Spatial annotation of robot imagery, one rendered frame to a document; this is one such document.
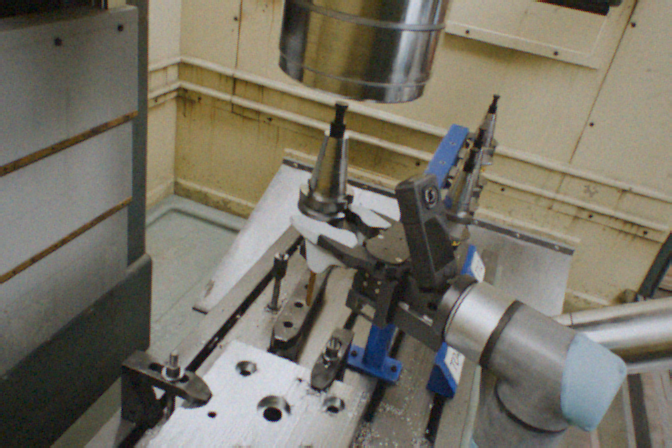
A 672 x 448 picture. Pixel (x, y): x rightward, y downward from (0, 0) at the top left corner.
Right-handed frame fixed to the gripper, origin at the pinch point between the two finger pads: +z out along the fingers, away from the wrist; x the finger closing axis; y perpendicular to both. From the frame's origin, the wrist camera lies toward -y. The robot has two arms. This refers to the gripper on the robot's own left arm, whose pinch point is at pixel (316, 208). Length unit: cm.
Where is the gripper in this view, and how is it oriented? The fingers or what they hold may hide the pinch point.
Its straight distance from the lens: 68.9
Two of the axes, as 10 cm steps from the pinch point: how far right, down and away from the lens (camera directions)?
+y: -1.7, 8.5, 5.0
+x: 6.2, -3.0, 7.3
